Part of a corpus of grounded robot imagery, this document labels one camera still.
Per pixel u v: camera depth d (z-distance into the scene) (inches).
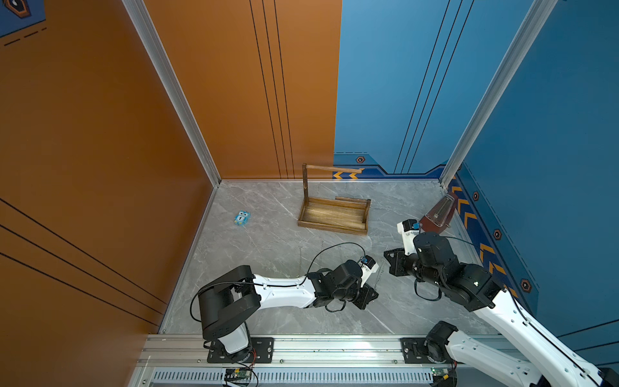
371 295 26.8
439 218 37.7
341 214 42.6
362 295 26.8
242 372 28.3
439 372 28.5
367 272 28.0
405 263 23.6
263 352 29.1
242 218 41.4
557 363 15.2
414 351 28.5
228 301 18.3
